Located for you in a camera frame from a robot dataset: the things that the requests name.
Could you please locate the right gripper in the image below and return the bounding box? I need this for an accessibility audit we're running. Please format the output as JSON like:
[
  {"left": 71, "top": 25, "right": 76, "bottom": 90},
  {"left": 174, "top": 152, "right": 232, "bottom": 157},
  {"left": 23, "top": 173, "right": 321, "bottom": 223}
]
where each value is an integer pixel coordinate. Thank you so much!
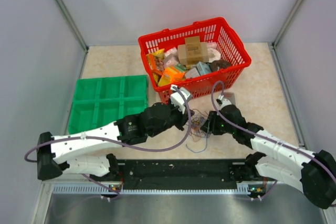
[{"left": 200, "top": 110, "right": 236, "bottom": 135}]

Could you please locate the blue wire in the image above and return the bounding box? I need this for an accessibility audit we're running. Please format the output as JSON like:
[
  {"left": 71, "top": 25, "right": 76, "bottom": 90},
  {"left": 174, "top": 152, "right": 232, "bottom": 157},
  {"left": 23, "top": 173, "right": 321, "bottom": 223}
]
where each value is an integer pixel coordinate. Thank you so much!
[{"left": 185, "top": 108, "right": 211, "bottom": 154}]

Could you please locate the orange wire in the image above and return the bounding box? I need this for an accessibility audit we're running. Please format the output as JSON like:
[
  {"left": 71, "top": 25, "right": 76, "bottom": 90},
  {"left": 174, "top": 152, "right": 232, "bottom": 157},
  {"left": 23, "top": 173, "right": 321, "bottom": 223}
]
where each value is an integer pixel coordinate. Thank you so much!
[{"left": 190, "top": 113, "right": 208, "bottom": 141}]

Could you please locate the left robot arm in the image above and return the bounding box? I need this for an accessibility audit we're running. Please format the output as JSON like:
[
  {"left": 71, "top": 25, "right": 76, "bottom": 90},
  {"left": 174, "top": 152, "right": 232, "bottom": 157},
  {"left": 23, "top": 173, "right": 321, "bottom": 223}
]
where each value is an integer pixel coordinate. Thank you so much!
[{"left": 37, "top": 102, "right": 194, "bottom": 181}]

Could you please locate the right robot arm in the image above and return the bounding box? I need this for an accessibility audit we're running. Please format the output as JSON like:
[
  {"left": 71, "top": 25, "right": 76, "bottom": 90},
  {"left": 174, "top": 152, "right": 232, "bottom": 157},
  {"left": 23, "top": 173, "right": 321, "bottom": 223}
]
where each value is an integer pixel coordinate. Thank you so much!
[{"left": 201, "top": 104, "right": 335, "bottom": 209}]

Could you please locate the grey packaged sponge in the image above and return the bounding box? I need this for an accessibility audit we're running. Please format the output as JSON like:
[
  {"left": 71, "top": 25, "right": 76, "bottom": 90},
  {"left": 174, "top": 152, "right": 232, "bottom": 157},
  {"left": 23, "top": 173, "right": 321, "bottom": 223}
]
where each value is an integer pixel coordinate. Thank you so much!
[{"left": 223, "top": 92, "right": 236, "bottom": 105}]

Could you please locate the orange snack box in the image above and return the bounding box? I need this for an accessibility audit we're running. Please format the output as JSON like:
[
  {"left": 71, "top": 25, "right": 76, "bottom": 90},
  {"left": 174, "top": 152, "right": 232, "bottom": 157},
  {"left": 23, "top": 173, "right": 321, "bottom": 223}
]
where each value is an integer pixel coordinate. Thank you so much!
[{"left": 158, "top": 67, "right": 185, "bottom": 87}]

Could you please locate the teal small box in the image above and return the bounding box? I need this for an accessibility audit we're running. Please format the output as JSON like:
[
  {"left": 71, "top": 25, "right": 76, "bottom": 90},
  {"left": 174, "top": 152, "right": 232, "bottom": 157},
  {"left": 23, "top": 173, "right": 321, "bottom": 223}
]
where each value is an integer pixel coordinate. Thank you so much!
[{"left": 196, "top": 62, "right": 212, "bottom": 76}]

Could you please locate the dark brown round pastry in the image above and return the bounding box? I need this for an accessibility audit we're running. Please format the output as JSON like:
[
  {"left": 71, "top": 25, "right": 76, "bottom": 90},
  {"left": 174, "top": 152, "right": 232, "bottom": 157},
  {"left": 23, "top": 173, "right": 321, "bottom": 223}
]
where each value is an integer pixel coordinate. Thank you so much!
[{"left": 210, "top": 60, "right": 232, "bottom": 72}]

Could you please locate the yellow snack bag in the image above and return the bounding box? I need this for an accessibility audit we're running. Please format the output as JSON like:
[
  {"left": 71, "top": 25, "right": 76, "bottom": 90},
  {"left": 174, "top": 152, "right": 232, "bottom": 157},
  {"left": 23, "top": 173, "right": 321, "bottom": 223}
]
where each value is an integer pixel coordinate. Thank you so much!
[{"left": 146, "top": 49, "right": 164, "bottom": 76}]

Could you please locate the brown cardboard box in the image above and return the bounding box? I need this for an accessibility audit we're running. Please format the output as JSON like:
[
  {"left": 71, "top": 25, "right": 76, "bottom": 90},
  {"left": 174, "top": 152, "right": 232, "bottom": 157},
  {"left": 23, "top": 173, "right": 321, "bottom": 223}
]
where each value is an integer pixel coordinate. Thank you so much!
[{"left": 177, "top": 36, "right": 208, "bottom": 65}]

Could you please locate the white tape roll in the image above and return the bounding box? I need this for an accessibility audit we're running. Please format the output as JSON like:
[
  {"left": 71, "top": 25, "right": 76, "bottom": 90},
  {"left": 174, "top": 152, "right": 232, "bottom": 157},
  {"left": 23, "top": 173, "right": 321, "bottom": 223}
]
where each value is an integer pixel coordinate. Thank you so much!
[{"left": 207, "top": 48, "right": 221, "bottom": 63}]

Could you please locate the green compartment tray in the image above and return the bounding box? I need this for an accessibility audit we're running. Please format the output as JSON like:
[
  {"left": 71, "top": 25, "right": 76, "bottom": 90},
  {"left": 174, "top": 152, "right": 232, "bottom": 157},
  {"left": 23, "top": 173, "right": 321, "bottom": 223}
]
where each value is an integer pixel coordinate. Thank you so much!
[{"left": 68, "top": 75, "right": 148, "bottom": 134}]

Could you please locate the red plastic shopping basket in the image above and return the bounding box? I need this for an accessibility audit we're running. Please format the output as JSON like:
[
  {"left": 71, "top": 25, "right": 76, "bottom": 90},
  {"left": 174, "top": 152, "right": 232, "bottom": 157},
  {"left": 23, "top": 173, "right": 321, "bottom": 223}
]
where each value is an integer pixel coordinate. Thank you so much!
[{"left": 138, "top": 17, "right": 251, "bottom": 103}]

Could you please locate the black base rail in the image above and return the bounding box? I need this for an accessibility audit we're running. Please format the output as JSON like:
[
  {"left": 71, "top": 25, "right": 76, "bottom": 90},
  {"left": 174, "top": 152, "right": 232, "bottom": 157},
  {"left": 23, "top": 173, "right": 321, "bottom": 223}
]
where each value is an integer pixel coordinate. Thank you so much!
[{"left": 102, "top": 159, "right": 263, "bottom": 190}]

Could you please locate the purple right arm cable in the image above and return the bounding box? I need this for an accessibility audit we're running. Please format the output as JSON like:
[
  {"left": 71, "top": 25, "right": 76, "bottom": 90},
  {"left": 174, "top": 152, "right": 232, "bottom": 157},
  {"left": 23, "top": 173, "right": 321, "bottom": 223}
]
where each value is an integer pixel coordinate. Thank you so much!
[{"left": 211, "top": 81, "right": 336, "bottom": 208}]

